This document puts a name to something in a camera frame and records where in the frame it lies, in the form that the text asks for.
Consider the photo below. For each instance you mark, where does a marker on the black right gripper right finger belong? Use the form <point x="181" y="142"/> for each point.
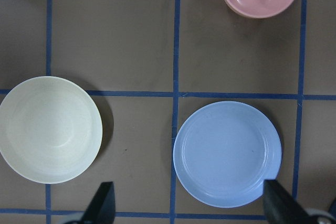
<point x="279" y="206"/>

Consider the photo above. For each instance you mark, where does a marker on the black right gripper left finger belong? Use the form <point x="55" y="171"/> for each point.
<point x="102" y="207"/>

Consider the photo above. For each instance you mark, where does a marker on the blue plate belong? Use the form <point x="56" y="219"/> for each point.
<point x="224" y="152"/>

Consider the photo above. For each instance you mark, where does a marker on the cream plate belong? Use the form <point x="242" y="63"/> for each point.
<point x="51" y="130"/>

